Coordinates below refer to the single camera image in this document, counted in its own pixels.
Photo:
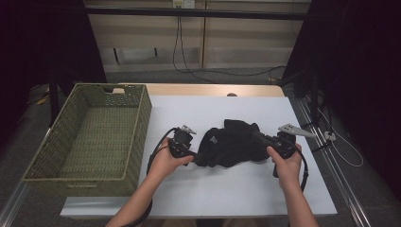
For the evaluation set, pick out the person's right hand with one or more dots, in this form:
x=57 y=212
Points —
x=288 y=171

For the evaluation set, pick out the black curtain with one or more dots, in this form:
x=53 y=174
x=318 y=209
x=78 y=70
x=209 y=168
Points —
x=362 y=63
x=38 y=41

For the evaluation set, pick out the white wall socket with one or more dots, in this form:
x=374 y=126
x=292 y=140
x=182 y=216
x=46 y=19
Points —
x=184 y=3

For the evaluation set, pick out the green woven basket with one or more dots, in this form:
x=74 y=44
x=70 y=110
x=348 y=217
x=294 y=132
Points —
x=94 y=138

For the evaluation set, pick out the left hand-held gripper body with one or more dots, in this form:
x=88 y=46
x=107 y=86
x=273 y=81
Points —
x=181 y=138

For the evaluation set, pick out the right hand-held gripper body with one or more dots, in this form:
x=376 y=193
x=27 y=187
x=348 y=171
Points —
x=285 y=143

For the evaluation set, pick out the black garment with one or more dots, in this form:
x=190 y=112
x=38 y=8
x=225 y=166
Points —
x=233 y=145

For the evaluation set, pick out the black horizontal bar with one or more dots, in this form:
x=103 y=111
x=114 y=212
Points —
x=195 y=13

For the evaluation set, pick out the aluminium floor rail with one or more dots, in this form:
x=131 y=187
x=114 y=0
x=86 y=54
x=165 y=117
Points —
x=12 y=205
x=343 y=189

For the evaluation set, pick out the white plug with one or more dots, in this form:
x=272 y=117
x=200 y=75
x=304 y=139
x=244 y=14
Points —
x=330 y=136

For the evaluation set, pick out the person's left hand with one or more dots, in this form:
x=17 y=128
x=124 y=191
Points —
x=162 y=164

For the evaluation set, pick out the black metal stand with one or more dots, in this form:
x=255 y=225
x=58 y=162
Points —
x=53 y=101
x=314 y=101

